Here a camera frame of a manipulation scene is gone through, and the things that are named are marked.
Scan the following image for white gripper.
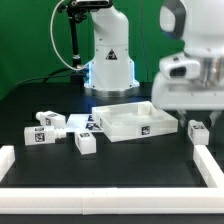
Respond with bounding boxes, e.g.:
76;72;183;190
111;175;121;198
151;73;224;128

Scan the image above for white U-shaped obstacle fence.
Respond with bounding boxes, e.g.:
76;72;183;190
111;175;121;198
0;145;224;215

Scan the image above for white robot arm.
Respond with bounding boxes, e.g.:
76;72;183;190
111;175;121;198
68;0;224;116

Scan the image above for white cable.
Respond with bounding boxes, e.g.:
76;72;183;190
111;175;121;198
49;0;88;72

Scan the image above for white square tabletop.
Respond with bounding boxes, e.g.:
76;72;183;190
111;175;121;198
92;101;178;142

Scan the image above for black cables on table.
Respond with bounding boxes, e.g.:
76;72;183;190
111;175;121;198
11;67;84;93

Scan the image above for white fiducial marker plate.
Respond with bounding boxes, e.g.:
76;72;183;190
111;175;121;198
66;114;102;132

